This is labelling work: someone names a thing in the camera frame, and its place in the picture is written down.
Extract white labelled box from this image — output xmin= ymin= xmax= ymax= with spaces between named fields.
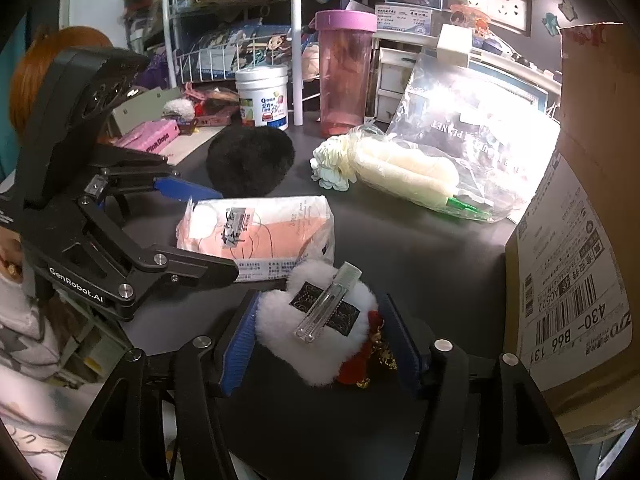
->
xmin=374 ymin=3 xmax=434 ymax=36

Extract pink flat box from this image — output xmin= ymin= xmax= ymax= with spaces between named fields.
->
xmin=114 ymin=119 xmax=181 ymax=154

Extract pink packet in clear wrapper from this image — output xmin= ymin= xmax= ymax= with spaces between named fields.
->
xmin=176 ymin=195 xmax=336 ymax=284

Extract cardboard box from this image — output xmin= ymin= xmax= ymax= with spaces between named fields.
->
xmin=502 ymin=22 xmax=640 ymax=444

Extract white flower scrunchie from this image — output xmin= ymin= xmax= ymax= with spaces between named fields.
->
xmin=309 ymin=137 xmax=359 ymax=192

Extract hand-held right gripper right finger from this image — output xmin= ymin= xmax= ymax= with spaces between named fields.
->
xmin=376 ymin=291 xmax=582 ymax=480

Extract white drawer unit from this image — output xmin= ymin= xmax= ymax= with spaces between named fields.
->
xmin=375 ymin=47 xmax=427 ymax=122

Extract small white fluffy ball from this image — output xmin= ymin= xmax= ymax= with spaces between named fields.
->
xmin=164 ymin=98 xmax=196 ymax=122

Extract white round jar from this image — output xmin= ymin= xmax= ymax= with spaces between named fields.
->
xmin=235 ymin=64 xmax=290 ymax=131

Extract black fluffy pompom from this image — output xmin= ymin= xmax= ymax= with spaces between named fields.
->
xmin=206 ymin=125 xmax=296 ymax=199

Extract pink tumbler purple lid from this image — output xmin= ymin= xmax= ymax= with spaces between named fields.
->
xmin=314 ymin=9 xmax=379 ymax=139

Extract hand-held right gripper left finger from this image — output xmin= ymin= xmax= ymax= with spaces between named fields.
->
xmin=56 ymin=290 xmax=263 ymax=480

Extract red plush ornament gold bells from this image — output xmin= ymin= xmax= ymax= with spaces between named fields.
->
xmin=337 ymin=310 xmax=401 ymax=392

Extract white fluffy hair clip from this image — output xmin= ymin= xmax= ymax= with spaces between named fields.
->
xmin=255 ymin=260 xmax=379 ymax=387

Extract beige paper sheet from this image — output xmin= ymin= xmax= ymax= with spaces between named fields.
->
xmin=165 ymin=126 xmax=227 ymax=166

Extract white wire rack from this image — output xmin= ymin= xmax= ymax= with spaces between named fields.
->
xmin=162 ymin=0 xmax=372 ymax=127

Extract orange hair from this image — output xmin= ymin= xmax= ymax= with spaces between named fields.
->
xmin=11 ymin=26 xmax=114 ymax=133

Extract cream plush in clear bag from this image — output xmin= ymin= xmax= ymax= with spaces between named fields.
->
xmin=345 ymin=125 xmax=526 ymax=224

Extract small white box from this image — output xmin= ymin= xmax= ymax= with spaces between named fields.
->
xmin=435 ymin=23 xmax=474 ymax=64

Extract clear printed plastic bag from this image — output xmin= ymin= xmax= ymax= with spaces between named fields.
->
xmin=386 ymin=52 xmax=562 ymax=211

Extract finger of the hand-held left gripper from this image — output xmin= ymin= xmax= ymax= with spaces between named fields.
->
xmin=119 ymin=244 xmax=242 ymax=308
xmin=87 ymin=150 xmax=224 ymax=202

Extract white wall socket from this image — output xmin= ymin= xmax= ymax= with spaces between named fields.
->
xmin=453 ymin=0 xmax=531 ymax=37

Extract person's patterned clothing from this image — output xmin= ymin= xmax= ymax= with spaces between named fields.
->
xmin=0 ymin=270 xmax=177 ymax=480

